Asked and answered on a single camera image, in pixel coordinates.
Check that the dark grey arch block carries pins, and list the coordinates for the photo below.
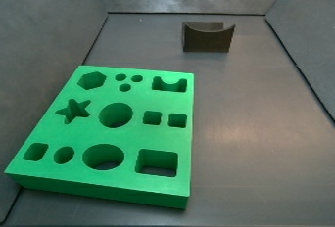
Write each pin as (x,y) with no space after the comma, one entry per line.
(207,37)

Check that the green shape sorter board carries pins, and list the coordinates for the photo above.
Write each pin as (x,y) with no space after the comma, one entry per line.
(114,139)

